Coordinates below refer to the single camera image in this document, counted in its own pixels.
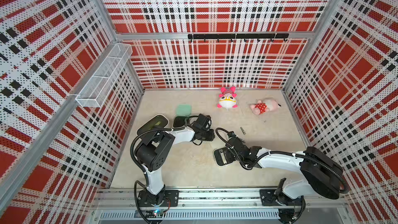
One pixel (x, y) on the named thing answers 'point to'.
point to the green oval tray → (159, 121)
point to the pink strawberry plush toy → (267, 104)
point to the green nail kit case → (183, 110)
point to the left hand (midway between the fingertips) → (215, 136)
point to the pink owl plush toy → (227, 98)
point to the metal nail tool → (243, 131)
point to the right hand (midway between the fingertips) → (230, 151)
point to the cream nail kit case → (224, 156)
